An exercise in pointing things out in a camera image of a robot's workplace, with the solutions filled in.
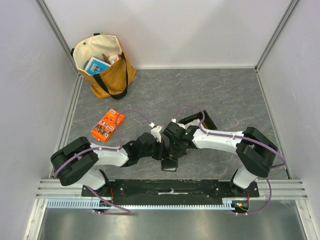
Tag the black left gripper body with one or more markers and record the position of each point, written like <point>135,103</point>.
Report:
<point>156,151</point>

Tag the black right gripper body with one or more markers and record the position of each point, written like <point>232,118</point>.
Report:
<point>171,150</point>

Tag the black leather card holder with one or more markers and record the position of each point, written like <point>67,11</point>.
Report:
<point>169,164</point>

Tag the black plastic card tray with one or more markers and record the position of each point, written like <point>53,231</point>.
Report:
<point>196,118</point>

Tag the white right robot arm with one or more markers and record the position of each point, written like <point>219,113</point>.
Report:
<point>256,152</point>

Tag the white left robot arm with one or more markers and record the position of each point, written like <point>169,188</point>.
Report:
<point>75,163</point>

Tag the orange printed box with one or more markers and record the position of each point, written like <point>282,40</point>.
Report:
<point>105,128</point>

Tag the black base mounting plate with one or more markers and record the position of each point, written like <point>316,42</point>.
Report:
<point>125,188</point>

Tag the mustard tote bag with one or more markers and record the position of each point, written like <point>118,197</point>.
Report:
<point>115,80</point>

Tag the blue book in bag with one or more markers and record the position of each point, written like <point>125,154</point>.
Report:
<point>95,66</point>

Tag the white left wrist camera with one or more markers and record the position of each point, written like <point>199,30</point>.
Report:
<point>156,131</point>

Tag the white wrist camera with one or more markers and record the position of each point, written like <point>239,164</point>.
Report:
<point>174,120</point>
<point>156,131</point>

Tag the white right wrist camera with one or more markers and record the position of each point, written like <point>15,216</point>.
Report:
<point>174,120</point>

